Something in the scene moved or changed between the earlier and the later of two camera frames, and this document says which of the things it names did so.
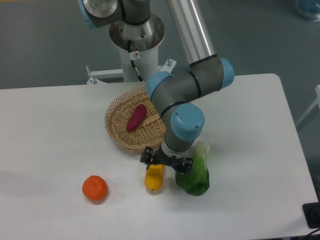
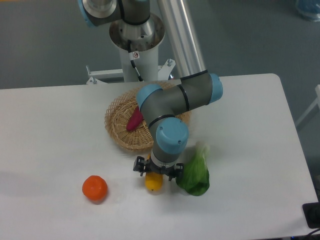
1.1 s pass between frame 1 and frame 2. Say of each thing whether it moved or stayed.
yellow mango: stayed
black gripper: moved
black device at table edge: stayed
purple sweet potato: stayed
